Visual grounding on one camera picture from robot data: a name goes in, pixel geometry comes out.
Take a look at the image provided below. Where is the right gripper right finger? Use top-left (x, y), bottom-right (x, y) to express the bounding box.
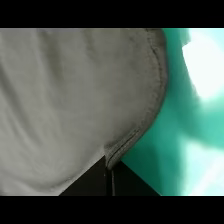
top-left (111, 159), bottom-right (162, 197)

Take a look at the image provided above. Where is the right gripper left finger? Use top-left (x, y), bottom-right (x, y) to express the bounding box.
top-left (59, 155), bottom-right (109, 197)

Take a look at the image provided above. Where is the black garment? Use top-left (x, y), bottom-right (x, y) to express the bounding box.
top-left (0, 28), bottom-right (169, 197)

